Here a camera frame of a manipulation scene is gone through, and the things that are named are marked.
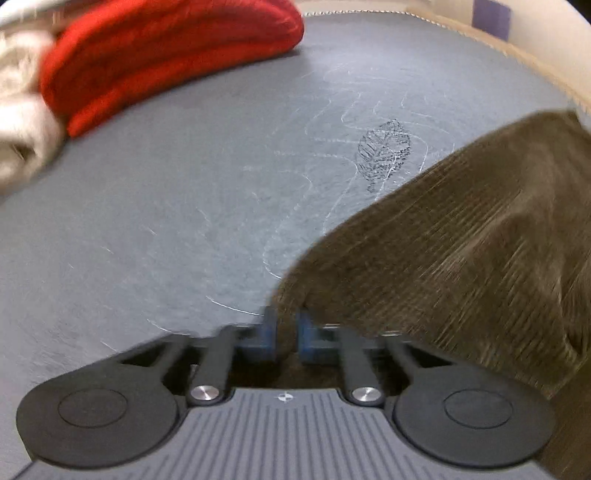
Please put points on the purple folded mat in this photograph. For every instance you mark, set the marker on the purple folded mat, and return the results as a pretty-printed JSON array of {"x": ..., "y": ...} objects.
[{"x": 491, "y": 16}]

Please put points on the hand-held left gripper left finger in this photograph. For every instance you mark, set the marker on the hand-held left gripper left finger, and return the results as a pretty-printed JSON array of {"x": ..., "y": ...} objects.
[{"x": 270, "y": 330}]

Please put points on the red folded blanket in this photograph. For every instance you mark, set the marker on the red folded blanket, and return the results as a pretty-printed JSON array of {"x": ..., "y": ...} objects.
[{"x": 161, "y": 50}]

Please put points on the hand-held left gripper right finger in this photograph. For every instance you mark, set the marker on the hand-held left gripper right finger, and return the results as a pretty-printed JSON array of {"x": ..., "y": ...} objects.
[{"x": 304, "y": 337}]

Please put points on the cream fleece blanket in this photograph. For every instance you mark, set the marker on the cream fleece blanket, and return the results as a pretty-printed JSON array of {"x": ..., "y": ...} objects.
[{"x": 23, "y": 115}]

